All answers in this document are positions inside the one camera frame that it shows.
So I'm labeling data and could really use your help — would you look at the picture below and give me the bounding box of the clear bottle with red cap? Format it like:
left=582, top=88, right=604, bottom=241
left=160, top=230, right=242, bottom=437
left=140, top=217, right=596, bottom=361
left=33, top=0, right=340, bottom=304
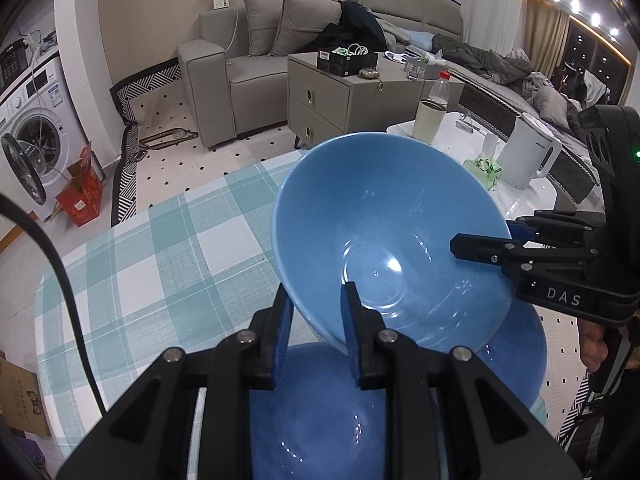
left=429, top=71, right=452, bottom=107

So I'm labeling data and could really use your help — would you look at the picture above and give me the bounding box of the beige curtain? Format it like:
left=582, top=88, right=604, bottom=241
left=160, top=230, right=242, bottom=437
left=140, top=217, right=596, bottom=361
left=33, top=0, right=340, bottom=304
left=522, top=0, right=572, bottom=81

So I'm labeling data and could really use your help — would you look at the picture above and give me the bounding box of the grey cushion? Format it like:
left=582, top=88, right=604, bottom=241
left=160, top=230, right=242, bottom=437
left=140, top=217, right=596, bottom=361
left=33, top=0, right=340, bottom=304
left=242, top=0, right=285, bottom=58
left=270, top=0, right=345, bottom=58

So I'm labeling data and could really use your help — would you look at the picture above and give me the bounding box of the grey bedside cabinet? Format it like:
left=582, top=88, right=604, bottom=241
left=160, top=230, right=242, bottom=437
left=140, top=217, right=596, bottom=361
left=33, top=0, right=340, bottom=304
left=287, top=52, right=451, bottom=150

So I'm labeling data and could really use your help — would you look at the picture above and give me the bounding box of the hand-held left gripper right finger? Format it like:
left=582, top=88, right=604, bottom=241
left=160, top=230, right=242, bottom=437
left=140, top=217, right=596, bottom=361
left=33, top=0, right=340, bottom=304
left=340, top=281, right=583, bottom=480

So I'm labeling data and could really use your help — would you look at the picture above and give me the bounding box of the beige tumbler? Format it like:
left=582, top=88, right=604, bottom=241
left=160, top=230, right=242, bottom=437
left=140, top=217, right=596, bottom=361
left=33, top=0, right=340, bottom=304
left=412, top=99, right=447, bottom=144

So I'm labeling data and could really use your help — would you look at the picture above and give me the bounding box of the black and white patterned rug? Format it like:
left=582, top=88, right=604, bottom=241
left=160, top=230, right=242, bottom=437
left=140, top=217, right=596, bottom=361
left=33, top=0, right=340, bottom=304
left=109, top=62, right=201, bottom=227

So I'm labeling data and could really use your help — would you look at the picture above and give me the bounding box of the purple bag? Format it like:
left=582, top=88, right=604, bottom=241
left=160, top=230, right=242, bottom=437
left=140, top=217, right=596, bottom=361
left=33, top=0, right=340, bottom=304
left=10, top=434, right=53, bottom=480

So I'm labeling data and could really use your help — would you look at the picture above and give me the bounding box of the red cardboard box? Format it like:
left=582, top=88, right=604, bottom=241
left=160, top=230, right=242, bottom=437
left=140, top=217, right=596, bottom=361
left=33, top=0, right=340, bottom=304
left=47, top=145, right=107, bottom=228

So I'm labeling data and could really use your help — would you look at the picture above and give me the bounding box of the brown cardboard box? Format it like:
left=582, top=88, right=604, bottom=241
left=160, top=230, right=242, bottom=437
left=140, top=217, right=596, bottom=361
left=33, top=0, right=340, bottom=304
left=0, top=357, right=53, bottom=438

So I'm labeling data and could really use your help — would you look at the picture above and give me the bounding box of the dark jacket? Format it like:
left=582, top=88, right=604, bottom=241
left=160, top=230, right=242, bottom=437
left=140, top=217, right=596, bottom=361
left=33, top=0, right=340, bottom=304
left=300, top=1, right=390, bottom=56

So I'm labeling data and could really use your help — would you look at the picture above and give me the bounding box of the grey sofa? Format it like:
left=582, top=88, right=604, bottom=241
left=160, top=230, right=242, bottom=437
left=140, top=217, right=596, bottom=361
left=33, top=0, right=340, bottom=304
left=176, top=0, right=603, bottom=188

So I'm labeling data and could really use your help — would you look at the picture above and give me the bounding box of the white washing machine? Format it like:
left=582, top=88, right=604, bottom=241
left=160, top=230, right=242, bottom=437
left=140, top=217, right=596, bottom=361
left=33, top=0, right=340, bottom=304
left=0, top=52, right=93, bottom=207

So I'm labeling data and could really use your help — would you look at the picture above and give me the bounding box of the white coffee table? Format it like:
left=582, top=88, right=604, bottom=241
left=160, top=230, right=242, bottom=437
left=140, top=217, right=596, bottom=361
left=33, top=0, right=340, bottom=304
left=385, top=109, right=603, bottom=243

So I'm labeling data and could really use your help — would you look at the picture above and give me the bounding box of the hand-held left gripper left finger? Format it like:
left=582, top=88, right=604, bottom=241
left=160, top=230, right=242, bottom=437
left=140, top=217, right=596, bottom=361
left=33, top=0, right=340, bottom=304
left=57, top=285, right=296, bottom=480

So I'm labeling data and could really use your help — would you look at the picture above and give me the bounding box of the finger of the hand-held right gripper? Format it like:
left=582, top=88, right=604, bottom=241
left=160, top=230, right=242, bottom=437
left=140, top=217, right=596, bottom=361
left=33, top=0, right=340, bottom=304
left=505, top=210, right=606, bottom=246
left=450, top=232, right=601, bottom=281

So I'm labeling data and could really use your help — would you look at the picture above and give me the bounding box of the green tissue pack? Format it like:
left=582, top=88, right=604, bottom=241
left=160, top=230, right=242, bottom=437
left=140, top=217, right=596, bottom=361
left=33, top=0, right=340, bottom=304
left=464, top=156, right=503, bottom=192

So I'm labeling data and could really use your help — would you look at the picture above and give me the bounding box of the blue bowl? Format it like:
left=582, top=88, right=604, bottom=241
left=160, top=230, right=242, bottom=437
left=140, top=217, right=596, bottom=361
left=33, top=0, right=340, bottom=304
left=247, top=302, right=547, bottom=480
left=270, top=131, right=516, bottom=356

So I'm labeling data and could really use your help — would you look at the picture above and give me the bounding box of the teal checked tablecloth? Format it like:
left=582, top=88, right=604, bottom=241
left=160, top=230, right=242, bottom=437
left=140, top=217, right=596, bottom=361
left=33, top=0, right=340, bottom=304
left=35, top=157, right=548, bottom=480

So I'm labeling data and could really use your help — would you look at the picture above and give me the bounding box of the black cable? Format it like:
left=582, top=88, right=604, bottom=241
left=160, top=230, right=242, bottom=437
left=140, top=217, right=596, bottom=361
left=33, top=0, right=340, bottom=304
left=0, top=194, right=110, bottom=417

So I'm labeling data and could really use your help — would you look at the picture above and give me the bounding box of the person's right hand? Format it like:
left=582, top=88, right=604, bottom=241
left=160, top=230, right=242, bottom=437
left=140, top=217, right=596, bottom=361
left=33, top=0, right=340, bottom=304
left=580, top=317, right=608, bottom=375

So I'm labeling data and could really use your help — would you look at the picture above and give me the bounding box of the black box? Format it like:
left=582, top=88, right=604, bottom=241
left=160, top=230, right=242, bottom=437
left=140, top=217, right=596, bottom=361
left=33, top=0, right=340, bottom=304
left=316, top=47, right=379, bottom=78

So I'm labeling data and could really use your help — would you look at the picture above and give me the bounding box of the pile of grey clothes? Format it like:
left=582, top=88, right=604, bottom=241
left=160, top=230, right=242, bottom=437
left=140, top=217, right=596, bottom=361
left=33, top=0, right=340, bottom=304
left=529, top=71, right=586, bottom=127

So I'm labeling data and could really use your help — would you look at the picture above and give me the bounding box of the white electric kettle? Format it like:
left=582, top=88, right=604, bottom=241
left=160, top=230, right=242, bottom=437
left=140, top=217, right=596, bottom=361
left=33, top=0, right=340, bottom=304
left=496, top=112, right=563, bottom=191

